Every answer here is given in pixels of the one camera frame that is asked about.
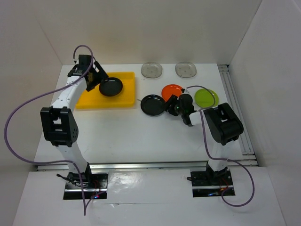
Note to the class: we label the black plate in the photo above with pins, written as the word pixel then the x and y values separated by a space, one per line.
pixel 110 87
pixel 152 105

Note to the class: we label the orange plate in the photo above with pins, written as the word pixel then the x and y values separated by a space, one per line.
pixel 171 89

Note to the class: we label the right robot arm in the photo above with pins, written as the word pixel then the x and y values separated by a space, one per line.
pixel 220 127

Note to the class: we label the aluminium rail right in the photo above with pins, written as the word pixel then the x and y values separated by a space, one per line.
pixel 249 157

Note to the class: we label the clear plate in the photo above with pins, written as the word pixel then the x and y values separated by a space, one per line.
pixel 185 69
pixel 151 70

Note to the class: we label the green plate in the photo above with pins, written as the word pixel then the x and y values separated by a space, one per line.
pixel 204 99

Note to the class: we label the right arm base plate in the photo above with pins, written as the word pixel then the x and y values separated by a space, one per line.
pixel 203 187

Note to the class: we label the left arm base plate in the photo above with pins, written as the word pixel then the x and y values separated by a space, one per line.
pixel 96 189

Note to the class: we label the aluminium rail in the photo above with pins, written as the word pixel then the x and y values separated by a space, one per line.
pixel 249 157
pixel 156 165

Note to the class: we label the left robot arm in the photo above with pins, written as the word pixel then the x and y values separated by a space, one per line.
pixel 58 123

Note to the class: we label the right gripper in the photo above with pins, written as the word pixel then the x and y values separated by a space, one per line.
pixel 172 100

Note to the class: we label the yellow plastic bin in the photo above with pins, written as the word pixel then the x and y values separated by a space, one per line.
pixel 125 99

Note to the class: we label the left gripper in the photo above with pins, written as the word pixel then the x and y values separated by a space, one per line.
pixel 100 76

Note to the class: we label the aluminium rail front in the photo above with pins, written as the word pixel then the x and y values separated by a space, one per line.
pixel 156 165

